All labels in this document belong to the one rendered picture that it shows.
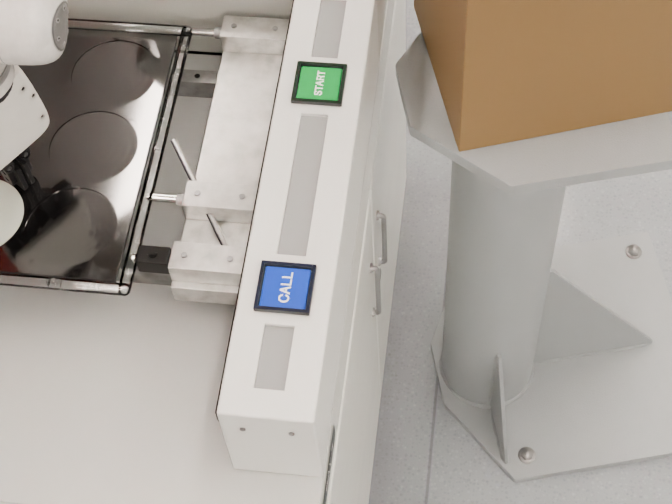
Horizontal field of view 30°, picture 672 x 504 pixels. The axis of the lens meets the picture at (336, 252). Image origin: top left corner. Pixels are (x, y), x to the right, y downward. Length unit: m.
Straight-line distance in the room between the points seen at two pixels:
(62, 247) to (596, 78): 0.63
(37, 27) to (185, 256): 0.31
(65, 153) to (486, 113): 0.48
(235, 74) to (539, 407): 0.97
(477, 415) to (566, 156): 0.81
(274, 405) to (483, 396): 1.04
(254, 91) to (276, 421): 0.47
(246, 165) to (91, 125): 0.19
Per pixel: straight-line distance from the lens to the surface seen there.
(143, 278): 1.43
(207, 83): 1.56
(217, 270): 1.33
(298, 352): 1.22
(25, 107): 1.35
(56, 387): 1.40
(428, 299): 2.34
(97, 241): 1.39
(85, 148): 1.46
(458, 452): 2.21
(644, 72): 1.49
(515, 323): 1.97
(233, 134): 1.46
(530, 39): 1.38
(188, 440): 1.34
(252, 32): 1.52
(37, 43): 1.20
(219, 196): 1.38
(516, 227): 1.72
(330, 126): 1.36
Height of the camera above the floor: 2.04
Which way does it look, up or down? 58 degrees down
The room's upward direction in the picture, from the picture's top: 5 degrees counter-clockwise
